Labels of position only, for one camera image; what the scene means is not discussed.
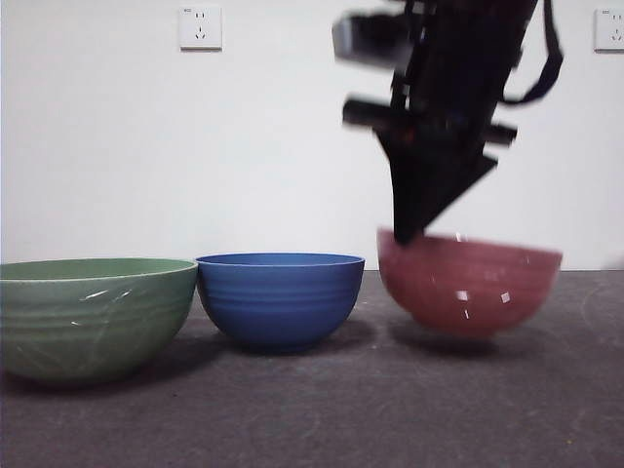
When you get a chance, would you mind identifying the red ribbed bowl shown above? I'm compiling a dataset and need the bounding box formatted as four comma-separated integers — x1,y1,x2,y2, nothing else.
375,227,565,340

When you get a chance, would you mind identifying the green ribbed bowl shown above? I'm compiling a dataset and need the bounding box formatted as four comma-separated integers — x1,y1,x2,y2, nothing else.
0,257,200,389

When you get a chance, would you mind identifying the blue ribbed bowl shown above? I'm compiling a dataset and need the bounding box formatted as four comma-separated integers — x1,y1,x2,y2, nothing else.
194,252,368,355

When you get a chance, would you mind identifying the black cable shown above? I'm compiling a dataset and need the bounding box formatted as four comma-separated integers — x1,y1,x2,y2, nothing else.
500,0,566,105

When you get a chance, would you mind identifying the white wall socket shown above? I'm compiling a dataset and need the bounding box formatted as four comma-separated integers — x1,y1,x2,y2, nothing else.
593,8,624,54
178,6,224,52

